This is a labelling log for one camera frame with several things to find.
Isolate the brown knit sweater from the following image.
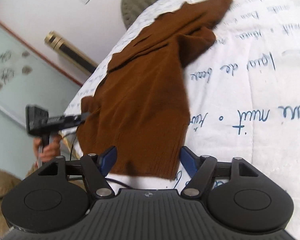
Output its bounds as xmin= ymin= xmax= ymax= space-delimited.
xmin=76 ymin=0 xmax=232 ymax=180

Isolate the frosted glass sliding door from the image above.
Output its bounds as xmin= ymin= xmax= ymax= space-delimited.
xmin=0 ymin=26 xmax=79 ymax=179

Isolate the white script-print quilt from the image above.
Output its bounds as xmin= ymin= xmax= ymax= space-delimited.
xmin=63 ymin=0 xmax=300 ymax=240

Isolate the black cable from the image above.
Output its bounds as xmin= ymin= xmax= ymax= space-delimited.
xmin=62 ymin=130 xmax=133 ymax=189

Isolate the person's left hand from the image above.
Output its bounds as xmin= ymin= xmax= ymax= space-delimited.
xmin=33 ymin=135 xmax=62 ymax=163

